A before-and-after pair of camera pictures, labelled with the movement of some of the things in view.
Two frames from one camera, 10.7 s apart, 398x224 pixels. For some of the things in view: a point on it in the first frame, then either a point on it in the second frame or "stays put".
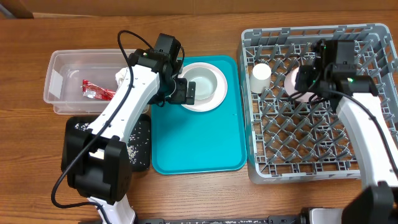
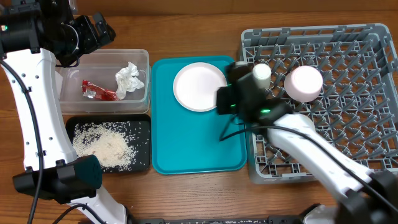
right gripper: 303,84 → 225,104
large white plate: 211,85 stays put
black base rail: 270,219 stays put
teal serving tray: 186,142 stays put
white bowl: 205,79 → 303,83
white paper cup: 260,78 stays put
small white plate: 290,88 → 303,124
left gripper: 181,96 → 92,40
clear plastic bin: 66,70 stays put
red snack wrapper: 94,91 stays put
